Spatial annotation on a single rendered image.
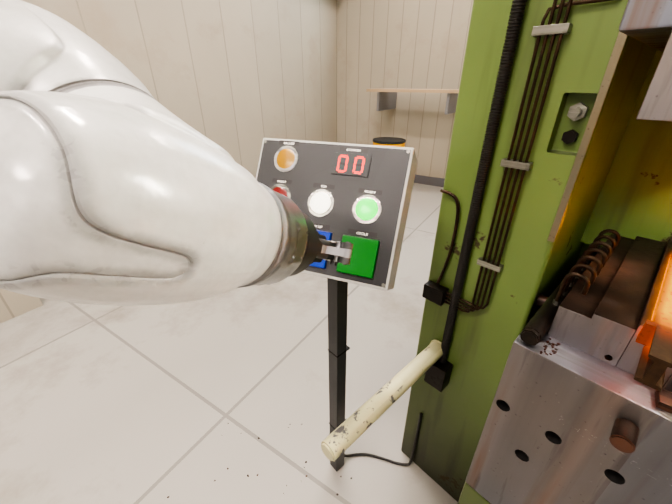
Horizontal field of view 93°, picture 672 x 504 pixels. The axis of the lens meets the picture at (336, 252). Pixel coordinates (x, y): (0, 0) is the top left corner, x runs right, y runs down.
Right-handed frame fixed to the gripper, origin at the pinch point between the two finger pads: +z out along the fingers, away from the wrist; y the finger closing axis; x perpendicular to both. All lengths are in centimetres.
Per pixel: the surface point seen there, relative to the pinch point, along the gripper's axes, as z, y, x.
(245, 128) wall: 245, -215, 117
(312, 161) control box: 13.2, -13.4, 18.0
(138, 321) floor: 103, -154, -64
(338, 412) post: 56, -8, -52
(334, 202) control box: 13.2, -6.9, 10.0
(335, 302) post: 32.8, -8.9, -13.1
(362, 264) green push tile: 12.5, 1.5, -1.4
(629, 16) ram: -3.2, 31.6, 33.5
